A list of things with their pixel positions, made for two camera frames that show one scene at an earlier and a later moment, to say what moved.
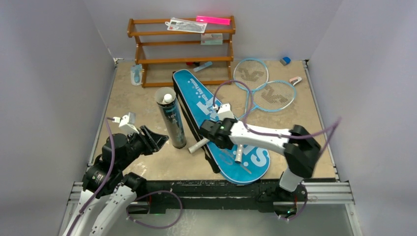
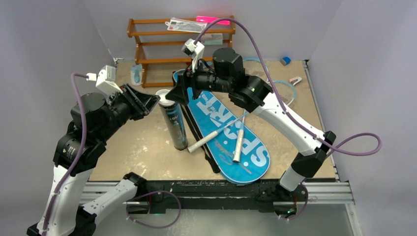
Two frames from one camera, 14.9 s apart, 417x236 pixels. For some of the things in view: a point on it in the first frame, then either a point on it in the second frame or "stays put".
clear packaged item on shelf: [186, 25] stays put
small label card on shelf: [211, 38] stays put
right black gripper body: [206, 129] → [188, 83]
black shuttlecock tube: [168, 99] stays put
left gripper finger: [156, 141] → [145, 103]
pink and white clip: [295, 80] stays put
